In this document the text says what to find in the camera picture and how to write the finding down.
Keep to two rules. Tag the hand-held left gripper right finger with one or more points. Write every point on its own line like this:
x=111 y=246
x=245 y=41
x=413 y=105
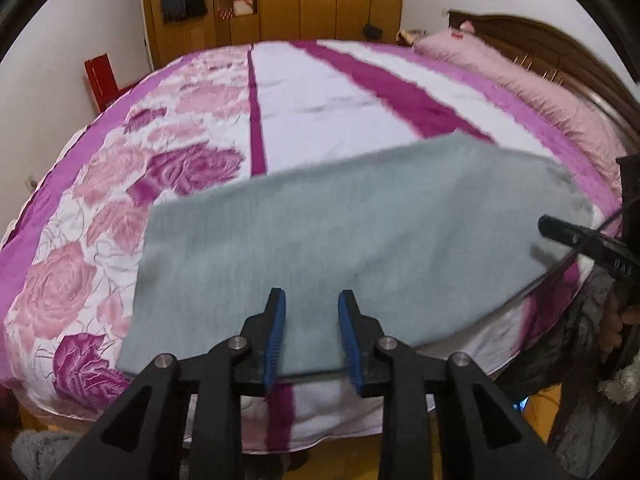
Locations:
x=346 y=325

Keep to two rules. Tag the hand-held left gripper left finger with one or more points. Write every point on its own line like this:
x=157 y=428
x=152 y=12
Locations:
x=276 y=320

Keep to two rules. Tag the person's right forearm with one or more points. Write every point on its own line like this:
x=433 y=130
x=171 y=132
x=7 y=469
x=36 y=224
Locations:
x=580 y=360

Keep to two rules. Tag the pink pillow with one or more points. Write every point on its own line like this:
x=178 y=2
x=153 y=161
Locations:
x=530 y=80

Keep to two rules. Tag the person's right hand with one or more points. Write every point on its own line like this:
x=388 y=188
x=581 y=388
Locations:
x=612 y=332

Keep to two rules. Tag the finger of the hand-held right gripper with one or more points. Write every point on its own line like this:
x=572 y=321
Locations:
x=565 y=230

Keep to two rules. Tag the red and white box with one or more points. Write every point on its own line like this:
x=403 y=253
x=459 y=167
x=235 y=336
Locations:
x=243 y=7

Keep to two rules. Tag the small black bag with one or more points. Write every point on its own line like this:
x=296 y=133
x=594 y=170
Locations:
x=372 y=31

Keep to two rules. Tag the grey fluffy cloth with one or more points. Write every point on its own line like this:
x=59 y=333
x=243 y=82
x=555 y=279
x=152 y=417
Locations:
x=37 y=455

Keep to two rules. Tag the floral pink bed blanket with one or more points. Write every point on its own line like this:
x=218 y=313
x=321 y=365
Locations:
x=200 y=110

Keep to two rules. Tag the wooden wardrobe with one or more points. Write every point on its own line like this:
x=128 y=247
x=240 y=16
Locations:
x=310 y=0

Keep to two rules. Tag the grey-green towel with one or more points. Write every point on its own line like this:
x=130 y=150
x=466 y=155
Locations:
x=325 y=230

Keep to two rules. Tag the wooden bed headboard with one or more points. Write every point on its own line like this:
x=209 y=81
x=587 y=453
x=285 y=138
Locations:
x=565 y=40

